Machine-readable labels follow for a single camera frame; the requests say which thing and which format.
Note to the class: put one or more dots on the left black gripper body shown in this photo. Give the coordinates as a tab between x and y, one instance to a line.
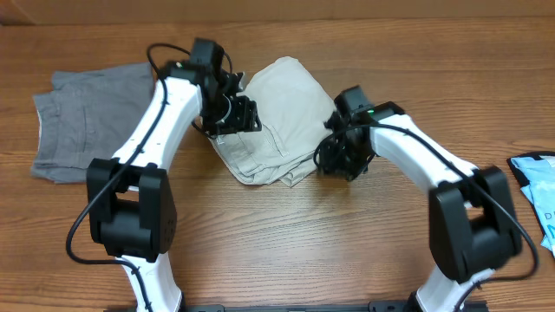
229	116

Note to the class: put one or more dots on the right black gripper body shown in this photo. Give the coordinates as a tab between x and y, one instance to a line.
347	159

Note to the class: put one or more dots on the beige shorts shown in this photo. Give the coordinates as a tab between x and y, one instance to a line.
292	107

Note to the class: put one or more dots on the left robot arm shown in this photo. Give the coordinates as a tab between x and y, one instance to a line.
130	209

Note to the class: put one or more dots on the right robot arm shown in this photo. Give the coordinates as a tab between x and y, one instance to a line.
472	224

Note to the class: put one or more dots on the folded grey shorts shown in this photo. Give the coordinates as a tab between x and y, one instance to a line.
88	115

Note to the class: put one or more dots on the light blue garment pile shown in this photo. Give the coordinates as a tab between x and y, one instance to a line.
534	172

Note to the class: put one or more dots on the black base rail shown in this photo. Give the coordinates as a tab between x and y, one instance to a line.
299	308

